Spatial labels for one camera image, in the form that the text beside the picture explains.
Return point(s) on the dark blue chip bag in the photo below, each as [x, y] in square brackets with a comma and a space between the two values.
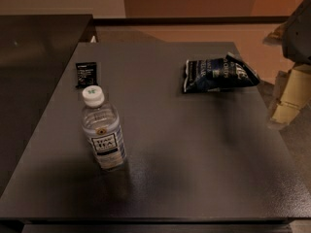
[218, 74]

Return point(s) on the clear tea bottle white cap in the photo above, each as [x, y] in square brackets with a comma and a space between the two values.
[102, 126]

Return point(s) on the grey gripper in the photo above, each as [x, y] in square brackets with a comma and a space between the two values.
[298, 38]

